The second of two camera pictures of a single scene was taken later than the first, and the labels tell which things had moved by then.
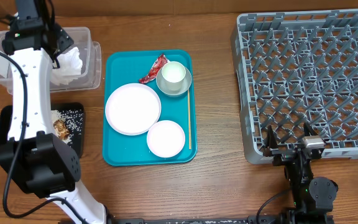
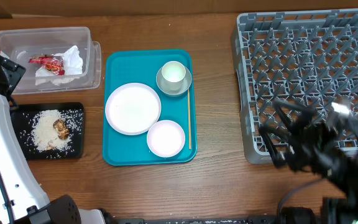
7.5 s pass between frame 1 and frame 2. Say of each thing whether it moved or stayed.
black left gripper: moved
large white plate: stayed
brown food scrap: stayed
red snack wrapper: moved
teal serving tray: stayed
